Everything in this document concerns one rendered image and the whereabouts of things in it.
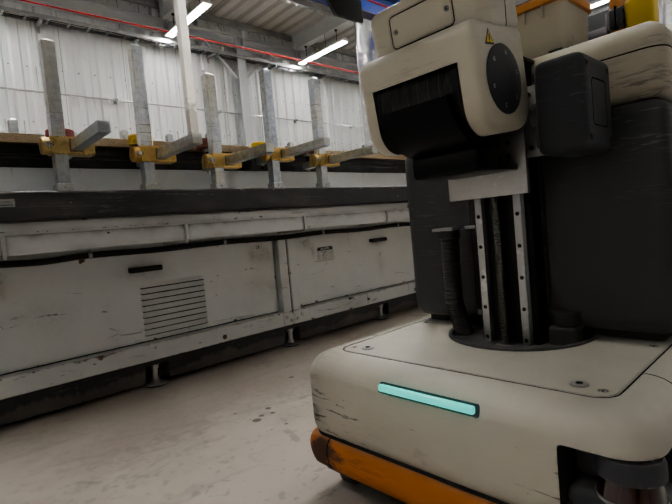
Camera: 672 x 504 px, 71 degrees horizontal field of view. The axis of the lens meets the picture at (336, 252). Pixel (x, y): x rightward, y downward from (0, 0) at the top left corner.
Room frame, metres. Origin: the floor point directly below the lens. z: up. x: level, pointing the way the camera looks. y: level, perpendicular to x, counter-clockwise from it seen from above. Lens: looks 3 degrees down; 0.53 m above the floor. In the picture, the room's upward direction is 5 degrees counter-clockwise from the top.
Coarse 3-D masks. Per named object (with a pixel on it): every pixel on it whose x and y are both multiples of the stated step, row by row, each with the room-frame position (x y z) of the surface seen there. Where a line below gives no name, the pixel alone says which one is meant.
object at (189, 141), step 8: (184, 136) 1.40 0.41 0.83; (192, 136) 1.36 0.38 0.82; (200, 136) 1.38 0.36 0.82; (168, 144) 1.48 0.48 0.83; (176, 144) 1.44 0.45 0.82; (184, 144) 1.40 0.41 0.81; (192, 144) 1.38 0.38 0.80; (200, 144) 1.39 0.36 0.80; (160, 152) 1.53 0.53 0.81; (168, 152) 1.49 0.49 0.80; (176, 152) 1.48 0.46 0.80
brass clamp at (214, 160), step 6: (204, 156) 1.69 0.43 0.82; (210, 156) 1.68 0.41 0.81; (216, 156) 1.70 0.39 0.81; (222, 156) 1.71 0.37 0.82; (204, 162) 1.69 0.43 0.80; (210, 162) 1.68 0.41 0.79; (216, 162) 1.69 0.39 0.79; (222, 162) 1.71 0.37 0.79; (210, 168) 1.71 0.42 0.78; (228, 168) 1.75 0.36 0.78; (234, 168) 1.77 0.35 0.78
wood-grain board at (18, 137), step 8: (0, 136) 1.44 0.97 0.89; (8, 136) 1.45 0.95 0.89; (16, 136) 1.47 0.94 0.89; (24, 136) 1.48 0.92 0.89; (32, 136) 1.50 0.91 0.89; (40, 136) 1.51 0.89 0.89; (32, 144) 1.51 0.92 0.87; (96, 144) 1.62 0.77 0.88; (104, 144) 1.64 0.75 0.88; (112, 144) 1.65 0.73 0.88; (120, 144) 1.67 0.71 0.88; (128, 144) 1.69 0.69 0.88; (160, 144) 1.77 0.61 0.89; (224, 152) 1.97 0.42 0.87; (328, 152) 2.33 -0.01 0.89; (336, 152) 2.37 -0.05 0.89; (400, 160) 2.74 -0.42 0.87
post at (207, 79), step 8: (208, 80) 1.70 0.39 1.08; (208, 88) 1.70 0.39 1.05; (208, 96) 1.70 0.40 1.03; (208, 104) 1.70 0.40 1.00; (216, 104) 1.72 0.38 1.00; (208, 112) 1.70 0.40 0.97; (216, 112) 1.72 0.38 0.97; (208, 120) 1.71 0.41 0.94; (216, 120) 1.71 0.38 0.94; (208, 128) 1.71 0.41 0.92; (216, 128) 1.71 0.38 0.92; (208, 136) 1.71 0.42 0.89; (216, 136) 1.71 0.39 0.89; (208, 144) 1.72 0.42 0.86; (216, 144) 1.71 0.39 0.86; (216, 152) 1.71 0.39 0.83; (216, 168) 1.70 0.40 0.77; (216, 176) 1.70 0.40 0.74; (224, 176) 1.72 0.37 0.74
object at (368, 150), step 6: (354, 150) 1.94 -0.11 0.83; (360, 150) 1.92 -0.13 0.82; (366, 150) 1.89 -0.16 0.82; (372, 150) 1.87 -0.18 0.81; (330, 156) 2.05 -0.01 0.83; (336, 156) 2.02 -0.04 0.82; (342, 156) 2.00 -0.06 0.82; (348, 156) 1.97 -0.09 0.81; (354, 156) 1.94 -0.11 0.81; (360, 156) 1.94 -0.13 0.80; (306, 162) 2.17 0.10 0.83; (330, 162) 2.05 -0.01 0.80; (336, 162) 2.06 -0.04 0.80; (306, 168) 2.17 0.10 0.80; (312, 168) 2.19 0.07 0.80
